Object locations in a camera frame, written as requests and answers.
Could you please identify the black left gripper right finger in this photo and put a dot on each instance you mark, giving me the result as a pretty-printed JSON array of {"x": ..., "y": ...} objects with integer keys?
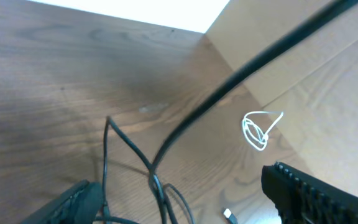
[{"x": 302, "y": 198}]

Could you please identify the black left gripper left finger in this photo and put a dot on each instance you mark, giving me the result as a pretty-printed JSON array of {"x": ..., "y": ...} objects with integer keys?
[{"x": 78, "y": 204}]

